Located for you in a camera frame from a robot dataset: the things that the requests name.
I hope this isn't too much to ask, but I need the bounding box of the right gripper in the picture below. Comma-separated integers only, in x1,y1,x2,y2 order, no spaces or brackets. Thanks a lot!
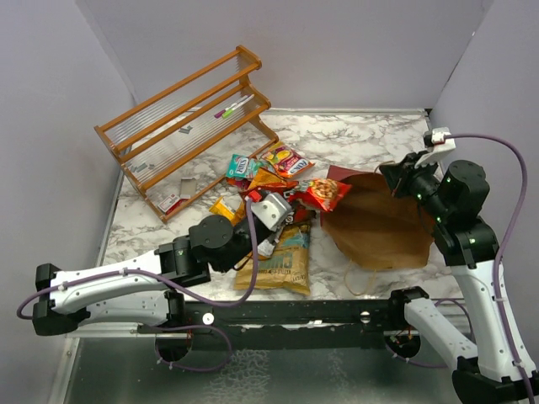
381,149,452,221

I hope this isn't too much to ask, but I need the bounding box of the beige snack packet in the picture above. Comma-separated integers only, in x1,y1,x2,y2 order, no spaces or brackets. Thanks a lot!
254,221,312,296

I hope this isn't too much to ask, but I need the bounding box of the red brown paper bag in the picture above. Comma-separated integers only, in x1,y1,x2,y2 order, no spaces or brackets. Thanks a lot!
320,162,435,296

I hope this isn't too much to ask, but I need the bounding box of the yellow snack bar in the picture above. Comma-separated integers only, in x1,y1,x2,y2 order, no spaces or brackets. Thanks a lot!
209,197,237,225

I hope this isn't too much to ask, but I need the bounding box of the orange fruit candy bag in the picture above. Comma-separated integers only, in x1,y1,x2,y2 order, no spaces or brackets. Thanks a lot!
226,178,250,191

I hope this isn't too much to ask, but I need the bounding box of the orange yellow chips bag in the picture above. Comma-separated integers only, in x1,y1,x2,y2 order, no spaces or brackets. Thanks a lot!
231,167,298,226

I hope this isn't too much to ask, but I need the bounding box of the red rice cracker bag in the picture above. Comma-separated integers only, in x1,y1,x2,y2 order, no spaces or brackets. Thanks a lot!
285,178,352,212

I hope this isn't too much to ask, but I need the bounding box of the teal Fox's candy bag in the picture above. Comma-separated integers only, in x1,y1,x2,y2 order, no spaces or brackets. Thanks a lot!
226,154,264,180

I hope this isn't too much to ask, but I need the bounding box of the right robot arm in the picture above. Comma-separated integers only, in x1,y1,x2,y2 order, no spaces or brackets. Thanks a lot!
380,152,538,403

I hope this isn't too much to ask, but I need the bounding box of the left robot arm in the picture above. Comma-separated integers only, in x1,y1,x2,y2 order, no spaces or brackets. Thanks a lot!
30,214,285,336

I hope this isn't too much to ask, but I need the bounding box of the small grey open box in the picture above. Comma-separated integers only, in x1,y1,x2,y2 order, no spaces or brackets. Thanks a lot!
179,178,197,199

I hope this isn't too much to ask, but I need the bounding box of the small red white box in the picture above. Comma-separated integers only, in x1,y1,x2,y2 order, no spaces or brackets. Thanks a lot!
157,194,183,215

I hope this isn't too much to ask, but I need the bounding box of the orange wooden rack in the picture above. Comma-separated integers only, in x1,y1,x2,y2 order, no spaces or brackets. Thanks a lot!
94,45,279,223

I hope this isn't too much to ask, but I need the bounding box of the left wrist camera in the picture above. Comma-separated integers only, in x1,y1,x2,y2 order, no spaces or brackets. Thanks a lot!
251,192,292,231

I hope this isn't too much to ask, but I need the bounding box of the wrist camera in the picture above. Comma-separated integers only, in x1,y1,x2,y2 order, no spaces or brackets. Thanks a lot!
415,127,456,168
251,192,292,231

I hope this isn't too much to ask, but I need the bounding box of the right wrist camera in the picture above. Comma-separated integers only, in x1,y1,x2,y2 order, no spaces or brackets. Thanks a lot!
415,127,456,168

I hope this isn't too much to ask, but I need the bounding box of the black mounting rail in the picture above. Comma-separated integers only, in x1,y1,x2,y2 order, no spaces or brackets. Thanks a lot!
137,287,428,356

